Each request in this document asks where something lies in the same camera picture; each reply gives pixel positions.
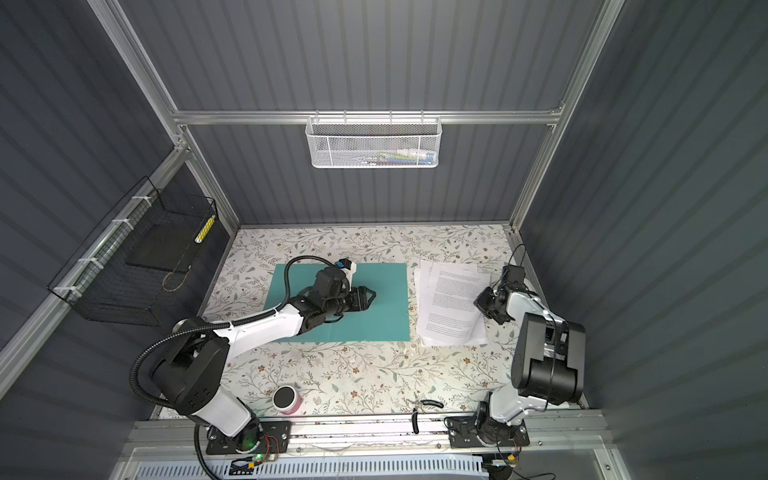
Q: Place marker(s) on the printed paper sheet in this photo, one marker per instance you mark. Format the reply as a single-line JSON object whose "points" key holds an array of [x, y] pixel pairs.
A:
{"points": [[450, 303]]}

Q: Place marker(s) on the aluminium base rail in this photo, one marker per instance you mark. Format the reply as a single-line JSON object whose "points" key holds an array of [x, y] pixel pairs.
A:
{"points": [[559, 429]]}

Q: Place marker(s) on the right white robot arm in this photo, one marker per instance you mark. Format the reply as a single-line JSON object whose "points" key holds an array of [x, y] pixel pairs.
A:
{"points": [[548, 367]]}

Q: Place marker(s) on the black wire basket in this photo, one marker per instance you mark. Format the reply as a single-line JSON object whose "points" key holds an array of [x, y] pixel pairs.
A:
{"points": [[141, 270]]}

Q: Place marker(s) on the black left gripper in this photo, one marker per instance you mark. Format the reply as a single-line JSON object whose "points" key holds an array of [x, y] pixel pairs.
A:
{"points": [[359, 298]]}

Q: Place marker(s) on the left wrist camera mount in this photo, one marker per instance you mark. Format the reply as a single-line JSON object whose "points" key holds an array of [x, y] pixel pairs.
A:
{"points": [[347, 265]]}

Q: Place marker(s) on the pens in white basket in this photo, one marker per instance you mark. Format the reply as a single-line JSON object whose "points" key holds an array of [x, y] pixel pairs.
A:
{"points": [[400, 157]]}

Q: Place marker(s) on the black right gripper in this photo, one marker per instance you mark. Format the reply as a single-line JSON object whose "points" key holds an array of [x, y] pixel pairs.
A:
{"points": [[483, 302]]}

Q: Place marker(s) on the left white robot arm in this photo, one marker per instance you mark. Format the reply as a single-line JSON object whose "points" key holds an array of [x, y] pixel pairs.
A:
{"points": [[184, 370]]}

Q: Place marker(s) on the yellow marker pen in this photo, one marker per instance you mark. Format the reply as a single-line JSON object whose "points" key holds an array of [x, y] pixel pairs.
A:
{"points": [[205, 229]]}

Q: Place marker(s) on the white wire mesh basket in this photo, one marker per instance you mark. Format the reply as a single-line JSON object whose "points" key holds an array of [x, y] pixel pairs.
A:
{"points": [[333, 145]]}

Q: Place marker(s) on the teal plastic folder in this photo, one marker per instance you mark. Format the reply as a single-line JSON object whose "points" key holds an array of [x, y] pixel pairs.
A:
{"points": [[386, 320]]}

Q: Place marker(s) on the black foam pad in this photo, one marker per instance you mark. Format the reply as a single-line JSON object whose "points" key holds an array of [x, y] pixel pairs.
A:
{"points": [[165, 248]]}

